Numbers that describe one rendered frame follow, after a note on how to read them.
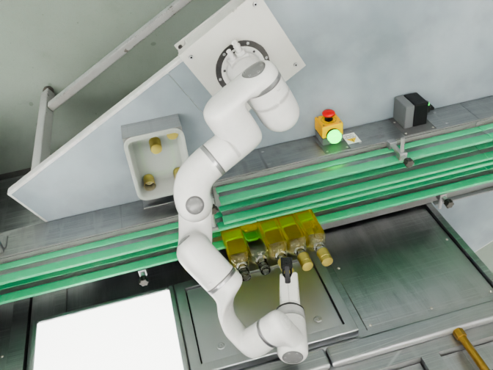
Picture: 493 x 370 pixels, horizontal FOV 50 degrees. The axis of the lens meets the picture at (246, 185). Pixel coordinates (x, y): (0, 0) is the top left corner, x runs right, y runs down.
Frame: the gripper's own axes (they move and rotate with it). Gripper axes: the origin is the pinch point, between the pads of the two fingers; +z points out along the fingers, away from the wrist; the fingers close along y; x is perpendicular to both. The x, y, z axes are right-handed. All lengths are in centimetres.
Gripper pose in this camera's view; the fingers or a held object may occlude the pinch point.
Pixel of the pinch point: (287, 269)
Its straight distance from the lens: 151.8
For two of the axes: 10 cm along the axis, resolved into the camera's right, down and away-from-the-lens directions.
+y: -1.0, -7.9, -6.0
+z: 0.1, -6.0, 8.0
